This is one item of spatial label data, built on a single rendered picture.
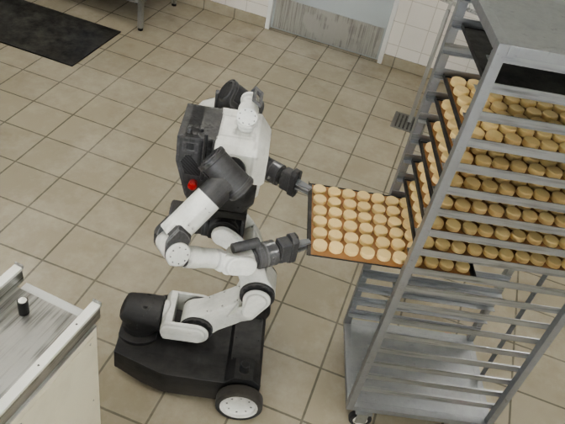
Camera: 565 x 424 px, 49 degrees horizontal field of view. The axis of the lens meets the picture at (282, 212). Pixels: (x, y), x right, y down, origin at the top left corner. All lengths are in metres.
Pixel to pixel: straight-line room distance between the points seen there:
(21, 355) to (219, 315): 0.94
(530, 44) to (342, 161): 2.68
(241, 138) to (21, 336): 0.90
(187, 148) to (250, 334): 1.10
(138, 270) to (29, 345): 1.41
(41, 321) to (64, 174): 1.97
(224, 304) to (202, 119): 0.86
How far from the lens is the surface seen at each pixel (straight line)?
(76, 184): 3.85
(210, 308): 2.67
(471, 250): 2.24
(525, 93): 1.85
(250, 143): 2.02
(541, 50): 1.77
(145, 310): 2.71
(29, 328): 2.05
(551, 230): 2.19
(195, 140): 2.02
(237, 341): 2.83
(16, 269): 2.13
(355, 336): 3.02
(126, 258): 3.39
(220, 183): 1.89
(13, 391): 1.85
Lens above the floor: 2.43
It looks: 40 degrees down
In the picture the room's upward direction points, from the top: 12 degrees clockwise
